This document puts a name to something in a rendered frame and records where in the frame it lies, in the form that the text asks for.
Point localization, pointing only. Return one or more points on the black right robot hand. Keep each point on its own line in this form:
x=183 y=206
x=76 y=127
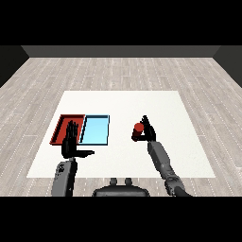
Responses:
x=149 y=131

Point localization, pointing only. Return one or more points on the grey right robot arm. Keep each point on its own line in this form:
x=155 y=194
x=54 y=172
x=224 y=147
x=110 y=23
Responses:
x=165 y=168

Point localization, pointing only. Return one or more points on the dark grey robot body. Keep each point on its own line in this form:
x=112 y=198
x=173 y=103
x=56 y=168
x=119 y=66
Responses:
x=121 y=189

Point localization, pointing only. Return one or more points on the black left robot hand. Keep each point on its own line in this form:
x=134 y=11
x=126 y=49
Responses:
x=70 y=146

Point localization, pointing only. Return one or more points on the small red can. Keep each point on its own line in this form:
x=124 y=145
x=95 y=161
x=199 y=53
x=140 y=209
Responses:
x=138 y=130

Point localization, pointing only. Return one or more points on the red shallow open box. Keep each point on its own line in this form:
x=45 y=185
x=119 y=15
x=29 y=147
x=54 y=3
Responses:
x=61 y=130

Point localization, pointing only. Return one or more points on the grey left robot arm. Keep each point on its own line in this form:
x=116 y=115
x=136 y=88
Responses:
x=64 y=178

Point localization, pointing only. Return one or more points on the light blue shallow open box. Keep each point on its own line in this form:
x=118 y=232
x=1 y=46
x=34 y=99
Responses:
x=95 y=129

